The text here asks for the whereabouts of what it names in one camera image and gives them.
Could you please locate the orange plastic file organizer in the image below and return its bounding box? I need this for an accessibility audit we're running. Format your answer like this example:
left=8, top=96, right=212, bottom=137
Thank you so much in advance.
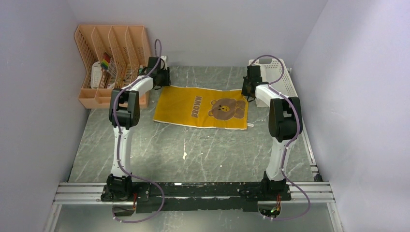
left=74, top=25, right=152, bottom=109

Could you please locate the yellow brown towel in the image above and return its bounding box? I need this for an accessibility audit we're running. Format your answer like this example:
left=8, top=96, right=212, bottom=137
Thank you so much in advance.
left=153, top=86, right=249, bottom=130

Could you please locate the white plastic basket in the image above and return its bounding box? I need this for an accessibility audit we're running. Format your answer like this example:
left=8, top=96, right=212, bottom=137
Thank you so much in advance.
left=253, top=58, right=297, bottom=97

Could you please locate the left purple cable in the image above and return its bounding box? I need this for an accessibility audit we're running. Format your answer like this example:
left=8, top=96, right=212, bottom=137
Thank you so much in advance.
left=113, top=39, right=166, bottom=224

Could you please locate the purple cable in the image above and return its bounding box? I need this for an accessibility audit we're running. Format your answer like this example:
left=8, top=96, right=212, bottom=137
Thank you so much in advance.
left=113, top=39, right=166, bottom=224
left=249, top=55, right=312, bottom=222

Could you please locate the white remote control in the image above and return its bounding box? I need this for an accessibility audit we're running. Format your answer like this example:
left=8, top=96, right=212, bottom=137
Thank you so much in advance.
left=90, top=61, right=103, bottom=88

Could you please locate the aluminium frame rail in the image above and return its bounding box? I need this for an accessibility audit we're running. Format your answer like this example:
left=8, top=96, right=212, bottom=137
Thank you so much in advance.
left=53, top=182, right=343, bottom=232

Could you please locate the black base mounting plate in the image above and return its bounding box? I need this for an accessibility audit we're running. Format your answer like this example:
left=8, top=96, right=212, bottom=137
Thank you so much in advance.
left=100, top=181, right=291, bottom=213

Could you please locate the rainbow coloured item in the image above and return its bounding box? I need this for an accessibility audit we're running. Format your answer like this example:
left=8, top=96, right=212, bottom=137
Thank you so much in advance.
left=100, top=53, right=111, bottom=71

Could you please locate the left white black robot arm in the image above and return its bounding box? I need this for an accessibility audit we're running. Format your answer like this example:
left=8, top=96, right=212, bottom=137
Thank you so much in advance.
left=107, top=55, right=171, bottom=201

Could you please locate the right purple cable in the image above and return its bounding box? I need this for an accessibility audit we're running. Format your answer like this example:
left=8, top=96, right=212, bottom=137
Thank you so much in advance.
left=249, top=55, right=312, bottom=222

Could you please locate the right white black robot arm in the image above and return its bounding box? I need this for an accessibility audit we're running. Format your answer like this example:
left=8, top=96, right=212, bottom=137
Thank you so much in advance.
left=242, top=65, right=303, bottom=200

